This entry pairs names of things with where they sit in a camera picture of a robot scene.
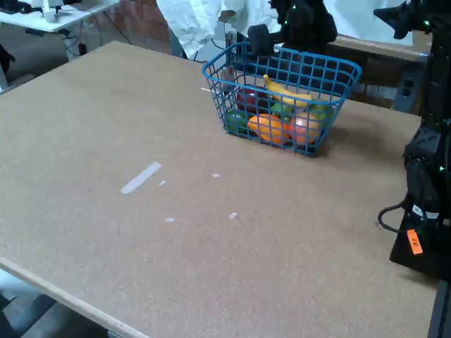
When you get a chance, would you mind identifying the yellow toy banana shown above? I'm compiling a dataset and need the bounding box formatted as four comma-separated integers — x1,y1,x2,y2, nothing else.
262,73,314,108

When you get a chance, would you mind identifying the blue wire basket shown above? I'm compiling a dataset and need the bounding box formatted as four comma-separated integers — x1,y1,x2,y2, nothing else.
202,41,363,158

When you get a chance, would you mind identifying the dark red toy pomegranate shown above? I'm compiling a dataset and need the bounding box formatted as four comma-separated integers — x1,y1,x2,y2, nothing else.
235,87,271,114

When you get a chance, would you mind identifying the white crumpled sheet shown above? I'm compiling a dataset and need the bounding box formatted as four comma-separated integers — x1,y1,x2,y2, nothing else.
156,0,415,63

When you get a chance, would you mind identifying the brown wooden bench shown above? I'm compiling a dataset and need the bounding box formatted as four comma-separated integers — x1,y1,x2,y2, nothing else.
327,33,433,110

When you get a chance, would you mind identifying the dark green toy fruit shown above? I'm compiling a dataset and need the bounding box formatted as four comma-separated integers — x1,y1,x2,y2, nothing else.
225,110,249,134

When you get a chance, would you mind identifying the light green round toy fruit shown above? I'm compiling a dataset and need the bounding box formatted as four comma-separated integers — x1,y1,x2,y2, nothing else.
309,104,335,123

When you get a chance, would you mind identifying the red orange round toy fruit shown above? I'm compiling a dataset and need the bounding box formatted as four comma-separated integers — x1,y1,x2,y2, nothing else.
290,112,324,146

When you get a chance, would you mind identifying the long white tape strip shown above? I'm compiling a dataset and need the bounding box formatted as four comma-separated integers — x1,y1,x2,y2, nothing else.
121,161,162,195

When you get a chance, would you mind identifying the white desk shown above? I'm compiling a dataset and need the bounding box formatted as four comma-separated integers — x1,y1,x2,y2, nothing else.
0,0,121,61

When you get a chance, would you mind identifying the white stand on desk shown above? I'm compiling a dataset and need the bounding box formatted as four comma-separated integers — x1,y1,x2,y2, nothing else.
41,0,61,23

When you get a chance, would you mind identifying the orange label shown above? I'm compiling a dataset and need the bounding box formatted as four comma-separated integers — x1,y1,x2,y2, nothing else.
406,228,424,256

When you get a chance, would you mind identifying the dark metal table leg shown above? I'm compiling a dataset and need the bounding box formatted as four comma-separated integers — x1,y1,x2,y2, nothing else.
427,280,451,338

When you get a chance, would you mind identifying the grey post with red sticker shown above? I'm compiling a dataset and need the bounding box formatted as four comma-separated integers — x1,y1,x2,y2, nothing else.
224,30,237,84

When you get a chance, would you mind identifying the grey metal post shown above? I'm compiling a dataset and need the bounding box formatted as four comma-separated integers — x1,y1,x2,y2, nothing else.
393,52,429,117

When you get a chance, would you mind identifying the black base cable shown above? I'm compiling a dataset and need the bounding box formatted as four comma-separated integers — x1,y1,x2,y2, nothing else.
377,201,412,234

